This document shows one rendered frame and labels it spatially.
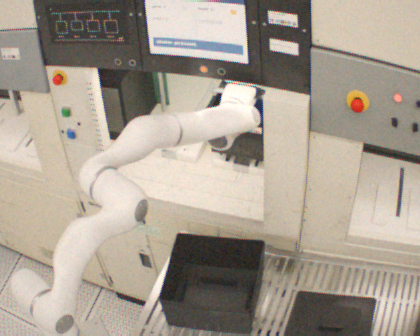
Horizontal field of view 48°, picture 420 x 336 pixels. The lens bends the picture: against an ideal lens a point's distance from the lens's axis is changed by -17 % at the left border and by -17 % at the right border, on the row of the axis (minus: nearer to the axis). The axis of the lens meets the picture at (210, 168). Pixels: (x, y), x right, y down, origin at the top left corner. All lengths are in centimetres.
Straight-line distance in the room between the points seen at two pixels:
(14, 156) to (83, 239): 107
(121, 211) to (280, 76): 53
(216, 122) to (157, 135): 22
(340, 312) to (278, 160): 52
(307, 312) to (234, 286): 31
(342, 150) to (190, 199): 62
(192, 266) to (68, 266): 62
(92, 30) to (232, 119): 50
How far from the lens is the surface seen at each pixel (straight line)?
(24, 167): 225
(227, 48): 141
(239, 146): 189
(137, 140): 133
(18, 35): 176
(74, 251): 133
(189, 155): 200
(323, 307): 161
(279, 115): 143
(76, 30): 160
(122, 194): 130
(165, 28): 145
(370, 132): 146
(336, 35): 132
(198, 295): 176
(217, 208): 186
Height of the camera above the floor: 223
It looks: 43 degrees down
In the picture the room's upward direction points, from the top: 5 degrees counter-clockwise
